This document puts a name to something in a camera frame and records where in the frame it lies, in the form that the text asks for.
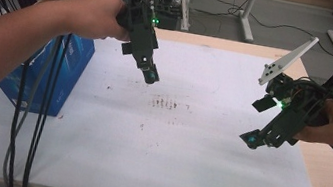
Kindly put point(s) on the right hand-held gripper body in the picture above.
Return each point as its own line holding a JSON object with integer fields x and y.
{"x": 291, "y": 123}

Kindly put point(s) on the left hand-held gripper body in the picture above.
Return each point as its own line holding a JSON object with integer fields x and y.
{"x": 141, "y": 28}

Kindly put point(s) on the blue cardboard box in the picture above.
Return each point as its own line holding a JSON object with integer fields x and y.
{"x": 70, "y": 68}

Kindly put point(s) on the person's left hand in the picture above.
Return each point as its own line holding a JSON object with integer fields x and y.
{"x": 96, "y": 15}

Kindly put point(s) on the white table mat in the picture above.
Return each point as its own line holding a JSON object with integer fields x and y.
{"x": 150, "y": 158}

